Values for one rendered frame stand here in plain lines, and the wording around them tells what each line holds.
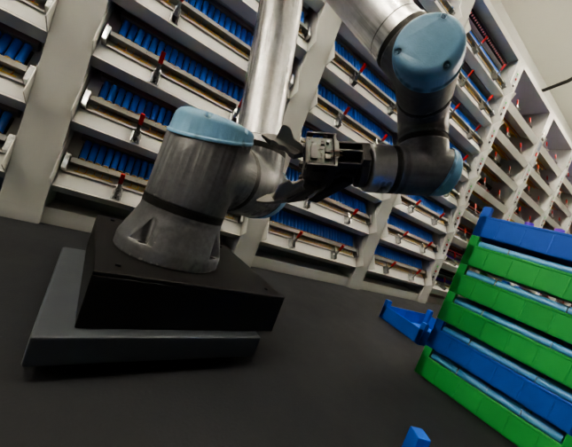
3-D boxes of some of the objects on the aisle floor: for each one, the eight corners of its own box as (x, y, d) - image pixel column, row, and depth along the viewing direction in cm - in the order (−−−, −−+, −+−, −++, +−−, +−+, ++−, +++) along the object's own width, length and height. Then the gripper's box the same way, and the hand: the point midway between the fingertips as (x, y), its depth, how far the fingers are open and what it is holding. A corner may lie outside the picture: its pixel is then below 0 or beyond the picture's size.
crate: (413, 371, 75) (425, 344, 74) (442, 364, 87) (451, 341, 87) (563, 480, 51) (581, 443, 51) (572, 450, 64) (586, 419, 63)
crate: (418, 345, 97) (427, 325, 97) (378, 316, 115) (385, 298, 115) (466, 352, 110) (473, 333, 110) (423, 325, 128) (429, 309, 128)
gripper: (367, 108, 51) (261, 100, 50) (378, 202, 43) (252, 194, 42) (354, 139, 59) (262, 133, 58) (361, 223, 51) (254, 217, 50)
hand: (258, 168), depth 53 cm, fingers open, 14 cm apart
